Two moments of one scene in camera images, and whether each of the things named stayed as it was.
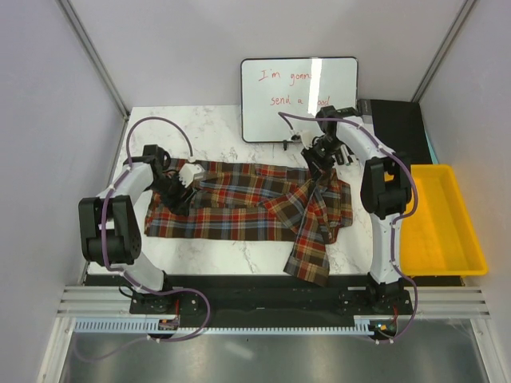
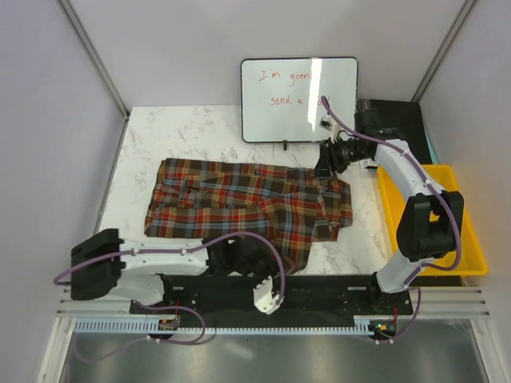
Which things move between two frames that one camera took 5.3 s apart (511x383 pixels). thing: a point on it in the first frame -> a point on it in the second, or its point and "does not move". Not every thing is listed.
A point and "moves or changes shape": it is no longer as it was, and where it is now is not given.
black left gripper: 177,206 -> 271,269
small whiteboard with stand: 299,86 does not move
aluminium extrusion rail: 116,302 does not move
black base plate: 270,301 does not move
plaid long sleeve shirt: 258,203 moves or changes shape
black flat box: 399,126 does not move
